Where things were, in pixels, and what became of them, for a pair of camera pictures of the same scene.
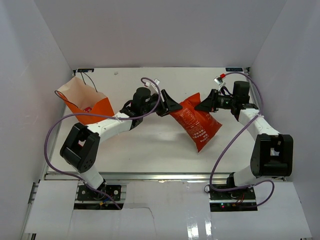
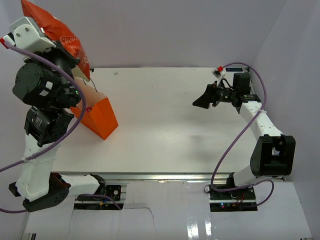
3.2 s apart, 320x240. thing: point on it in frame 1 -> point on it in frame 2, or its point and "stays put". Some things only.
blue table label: x=234 y=69 stays put
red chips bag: x=201 y=126 -> x=56 y=32
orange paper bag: x=83 y=98 stays put
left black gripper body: x=160 y=109 -> x=60 y=57
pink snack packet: x=88 y=109 stays put
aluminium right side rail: x=249 y=70 stays put
